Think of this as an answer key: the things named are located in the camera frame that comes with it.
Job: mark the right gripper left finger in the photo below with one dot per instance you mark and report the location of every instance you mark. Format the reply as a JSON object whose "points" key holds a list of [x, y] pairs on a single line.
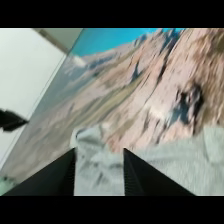
{"points": [[55, 180]]}

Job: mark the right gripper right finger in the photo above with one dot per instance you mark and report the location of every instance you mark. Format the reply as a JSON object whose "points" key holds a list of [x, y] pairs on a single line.
{"points": [[146, 181]]}

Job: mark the grey garment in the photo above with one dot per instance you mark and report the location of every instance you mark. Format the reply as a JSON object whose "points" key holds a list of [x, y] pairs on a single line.
{"points": [[176, 166]]}

